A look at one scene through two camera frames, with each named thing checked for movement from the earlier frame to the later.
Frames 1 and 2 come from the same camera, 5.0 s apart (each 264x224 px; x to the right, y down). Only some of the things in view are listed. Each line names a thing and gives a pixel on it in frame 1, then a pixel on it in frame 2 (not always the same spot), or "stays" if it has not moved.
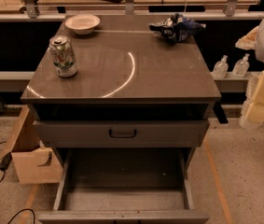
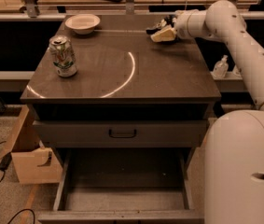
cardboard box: (34, 163) stays
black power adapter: (6, 161) stays
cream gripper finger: (248, 41) to (162, 23)
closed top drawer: (121, 133) stays
